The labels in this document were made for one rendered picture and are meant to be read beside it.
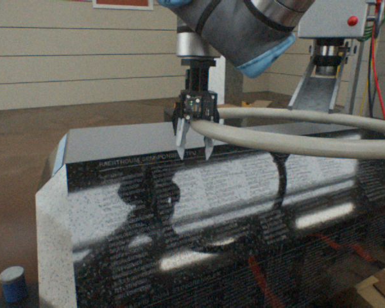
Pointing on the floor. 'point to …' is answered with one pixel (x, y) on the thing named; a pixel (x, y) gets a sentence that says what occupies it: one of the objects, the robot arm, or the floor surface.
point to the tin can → (13, 284)
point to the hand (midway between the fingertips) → (194, 153)
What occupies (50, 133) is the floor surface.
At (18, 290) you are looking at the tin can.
